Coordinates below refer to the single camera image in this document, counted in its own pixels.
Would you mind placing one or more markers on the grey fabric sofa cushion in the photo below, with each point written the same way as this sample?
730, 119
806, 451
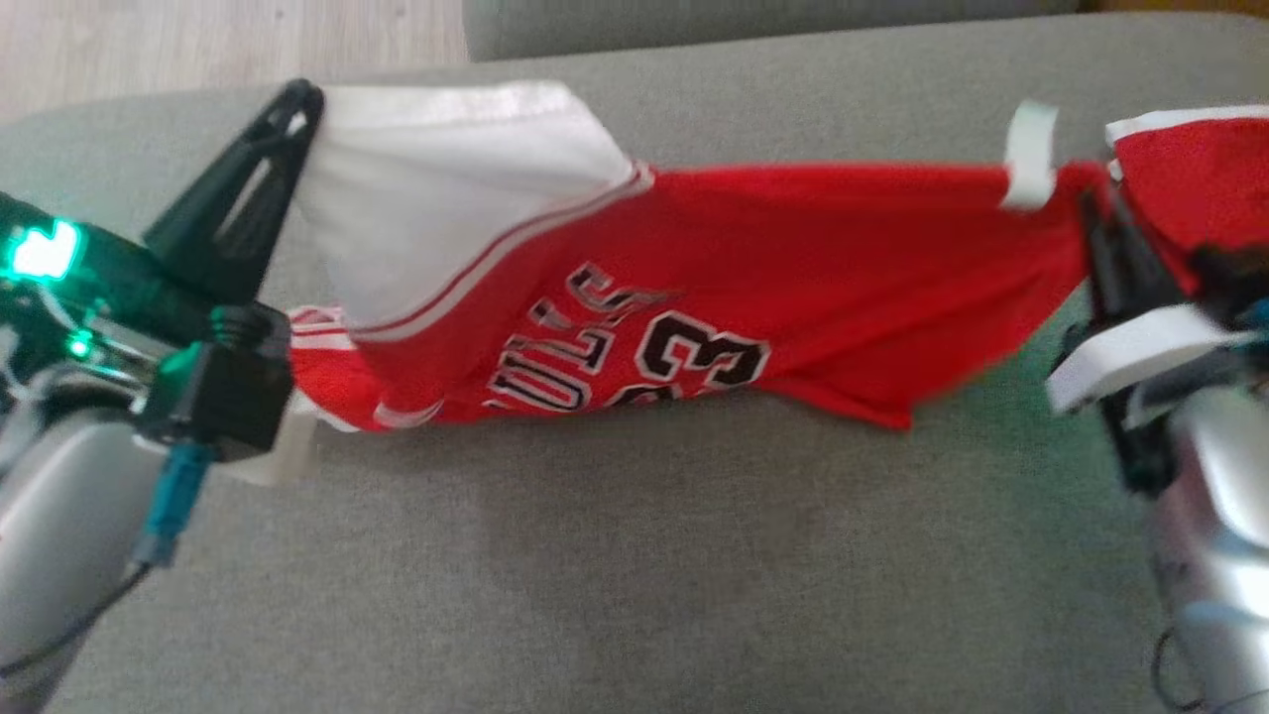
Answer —
744, 25

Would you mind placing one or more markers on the grey fabric sofa seat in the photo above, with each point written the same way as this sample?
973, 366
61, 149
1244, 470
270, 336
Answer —
634, 555

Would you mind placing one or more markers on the red shorts with white stripes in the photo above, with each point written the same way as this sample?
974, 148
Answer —
1190, 169

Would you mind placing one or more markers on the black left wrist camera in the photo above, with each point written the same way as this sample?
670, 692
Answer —
218, 397

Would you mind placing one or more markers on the red white basketball jersey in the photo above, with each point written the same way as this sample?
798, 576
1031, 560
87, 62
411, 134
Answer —
793, 268

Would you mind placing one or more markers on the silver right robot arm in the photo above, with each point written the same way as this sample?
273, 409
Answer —
1219, 555

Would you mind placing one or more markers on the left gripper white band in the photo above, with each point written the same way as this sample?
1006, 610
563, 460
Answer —
109, 297

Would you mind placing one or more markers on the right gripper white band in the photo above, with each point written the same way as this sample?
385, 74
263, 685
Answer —
1140, 352

